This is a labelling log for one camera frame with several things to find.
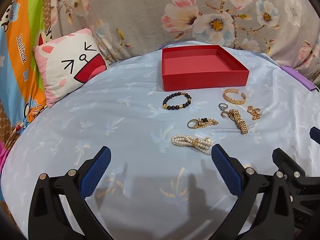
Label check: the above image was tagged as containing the black clover gold necklace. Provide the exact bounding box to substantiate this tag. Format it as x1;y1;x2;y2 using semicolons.
196;116;218;129

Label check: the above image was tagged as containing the light blue bedsheet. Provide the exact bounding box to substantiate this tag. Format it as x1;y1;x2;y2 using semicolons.
0;40;320;240

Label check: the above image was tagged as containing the gold cuff bracelet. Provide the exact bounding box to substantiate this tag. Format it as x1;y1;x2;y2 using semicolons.
223;88;247;105

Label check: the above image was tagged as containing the pink cloth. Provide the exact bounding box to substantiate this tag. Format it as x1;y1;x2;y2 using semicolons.
0;141;12;173

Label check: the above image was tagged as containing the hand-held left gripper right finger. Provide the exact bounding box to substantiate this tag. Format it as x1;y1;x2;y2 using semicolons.
212;144;296;240

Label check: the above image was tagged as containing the pearl bracelet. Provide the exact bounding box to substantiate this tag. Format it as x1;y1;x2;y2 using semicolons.
171;134;213;155

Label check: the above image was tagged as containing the gold link watch bracelet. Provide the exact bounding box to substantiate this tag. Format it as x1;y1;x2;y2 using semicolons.
229;109;247;135

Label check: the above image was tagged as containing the purple cloth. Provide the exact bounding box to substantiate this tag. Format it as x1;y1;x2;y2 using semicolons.
280;65;318;92

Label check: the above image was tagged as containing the black bead bracelet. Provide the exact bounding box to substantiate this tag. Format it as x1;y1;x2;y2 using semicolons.
162;92;192;110

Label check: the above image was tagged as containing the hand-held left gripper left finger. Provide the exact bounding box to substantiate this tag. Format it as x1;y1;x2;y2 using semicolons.
28;146;113;240

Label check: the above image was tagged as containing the colourful cartoon bedsheet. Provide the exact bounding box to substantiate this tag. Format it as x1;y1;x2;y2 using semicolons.
0;0;54;200

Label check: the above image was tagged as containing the red cardboard box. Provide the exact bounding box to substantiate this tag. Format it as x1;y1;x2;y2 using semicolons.
161;45;250;92

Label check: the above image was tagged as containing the white pink cat pillow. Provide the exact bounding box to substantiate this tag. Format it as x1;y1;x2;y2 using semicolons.
34;28;110;109

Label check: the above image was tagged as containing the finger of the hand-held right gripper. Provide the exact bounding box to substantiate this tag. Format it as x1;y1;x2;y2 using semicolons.
309;127;320;145
272;147;307;181

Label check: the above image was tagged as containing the gold chain hoop earring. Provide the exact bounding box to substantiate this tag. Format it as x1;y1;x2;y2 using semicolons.
247;105;262;121

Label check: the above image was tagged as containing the grey floral blanket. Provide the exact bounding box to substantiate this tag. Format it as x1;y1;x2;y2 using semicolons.
46;0;320;85

